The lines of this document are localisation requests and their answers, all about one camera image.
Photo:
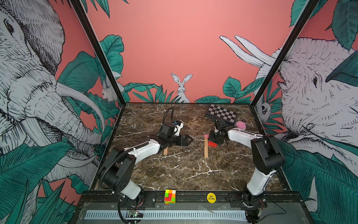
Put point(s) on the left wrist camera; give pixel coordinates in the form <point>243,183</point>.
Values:
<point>171,129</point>

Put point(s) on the pink round button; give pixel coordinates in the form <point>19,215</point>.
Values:
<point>241,125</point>

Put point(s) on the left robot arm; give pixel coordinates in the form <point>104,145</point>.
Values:
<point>117,169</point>

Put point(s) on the colourful puzzle cube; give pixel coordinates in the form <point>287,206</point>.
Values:
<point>170,196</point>

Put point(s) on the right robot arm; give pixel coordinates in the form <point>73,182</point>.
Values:
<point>267,157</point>

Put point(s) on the white perforated strip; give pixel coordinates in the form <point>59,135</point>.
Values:
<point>163,214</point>

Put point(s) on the black front rail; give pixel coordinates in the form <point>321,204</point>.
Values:
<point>153,198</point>

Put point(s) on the yellow big blind chip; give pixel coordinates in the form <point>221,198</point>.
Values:
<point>211,197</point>

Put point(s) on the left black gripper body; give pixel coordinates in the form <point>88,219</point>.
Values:
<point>177,141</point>

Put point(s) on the folded checkered chess board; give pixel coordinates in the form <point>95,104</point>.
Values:
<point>218,112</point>

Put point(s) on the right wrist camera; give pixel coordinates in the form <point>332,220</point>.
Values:
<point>220,124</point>

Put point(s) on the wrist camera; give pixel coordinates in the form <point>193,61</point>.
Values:
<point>220,124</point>
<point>171,129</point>

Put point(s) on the small circuit board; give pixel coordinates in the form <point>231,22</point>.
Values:
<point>135,214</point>

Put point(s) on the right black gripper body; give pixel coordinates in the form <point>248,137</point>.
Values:
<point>216,137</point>

